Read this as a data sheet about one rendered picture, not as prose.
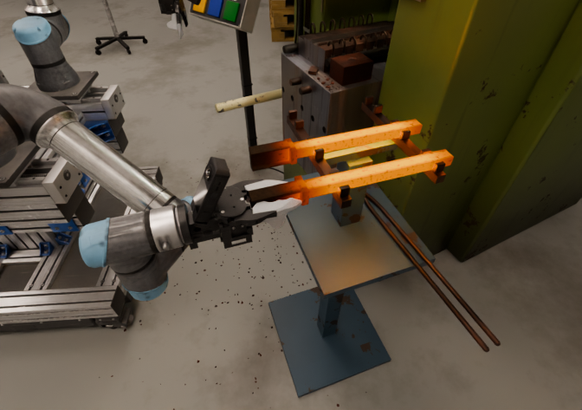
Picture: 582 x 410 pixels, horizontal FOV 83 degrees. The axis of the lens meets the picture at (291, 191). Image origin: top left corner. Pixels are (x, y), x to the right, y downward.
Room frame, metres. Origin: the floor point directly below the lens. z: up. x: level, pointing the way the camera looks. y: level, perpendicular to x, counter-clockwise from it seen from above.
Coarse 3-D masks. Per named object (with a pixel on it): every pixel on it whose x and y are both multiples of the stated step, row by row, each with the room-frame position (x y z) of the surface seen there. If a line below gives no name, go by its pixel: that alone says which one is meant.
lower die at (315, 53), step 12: (372, 24) 1.43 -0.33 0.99; (384, 24) 1.43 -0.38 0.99; (300, 36) 1.32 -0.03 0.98; (312, 36) 1.29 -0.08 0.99; (324, 36) 1.26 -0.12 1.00; (348, 36) 1.26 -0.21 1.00; (372, 36) 1.28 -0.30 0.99; (384, 36) 1.28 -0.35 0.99; (300, 48) 1.31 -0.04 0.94; (312, 48) 1.23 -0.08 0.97; (324, 48) 1.17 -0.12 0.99; (336, 48) 1.17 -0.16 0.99; (348, 48) 1.19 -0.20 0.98; (360, 48) 1.21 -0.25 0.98; (372, 48) 1.24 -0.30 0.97; (312, 60) 1.23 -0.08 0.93; (324, 60) 1.15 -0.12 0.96
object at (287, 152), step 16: (368, 128) 0.63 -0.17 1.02; (384, 128) 0.63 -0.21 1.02; (400, 128) 0.63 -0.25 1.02; (416, 128) 0.64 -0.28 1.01; (272, 144) 0.56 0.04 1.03; (288, 144) 0.56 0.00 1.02; (304, 144) 0.57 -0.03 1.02; (320, 144) 0.57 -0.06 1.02; (336, 144) 0.58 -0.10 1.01; (352, 144) 0.59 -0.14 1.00; (256, 160) 0.53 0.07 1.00; (272, 160) 0.54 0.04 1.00; (288, 160) 0.55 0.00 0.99
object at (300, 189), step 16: (400, 160) 0.51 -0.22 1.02; (416, 160) 0.51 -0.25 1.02; (432, 160) 0.51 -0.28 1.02; (448, 160) 0.52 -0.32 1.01; (336, 176) 0.47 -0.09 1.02; (352, 176) 0.47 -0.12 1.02; (368, 176) 0.47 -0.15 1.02; (384, 176) 0.48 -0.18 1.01; (400, 176) 0.49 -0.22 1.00; (256, 192) 0.42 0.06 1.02; (272, 192) 0.42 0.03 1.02; (288, 192) 0.42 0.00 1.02; (304, 192) 0.42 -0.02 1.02; (320, 192) 0.44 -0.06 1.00
